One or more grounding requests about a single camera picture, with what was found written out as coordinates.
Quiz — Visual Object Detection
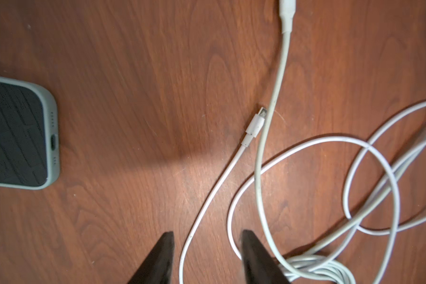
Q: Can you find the white USB-C charging cable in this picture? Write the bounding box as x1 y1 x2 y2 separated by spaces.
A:
226 0 426 284

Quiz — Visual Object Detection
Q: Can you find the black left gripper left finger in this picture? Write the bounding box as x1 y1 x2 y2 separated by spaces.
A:
128 231 175 284

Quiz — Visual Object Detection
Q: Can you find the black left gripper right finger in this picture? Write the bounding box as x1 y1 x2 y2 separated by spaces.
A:
241 230 290 284

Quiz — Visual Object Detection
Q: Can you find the white lightning charging cable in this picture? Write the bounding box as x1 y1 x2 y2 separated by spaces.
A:
178 97 426 284

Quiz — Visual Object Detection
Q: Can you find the phone in green case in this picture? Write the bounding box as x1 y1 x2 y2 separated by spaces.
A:
0 77 60 190

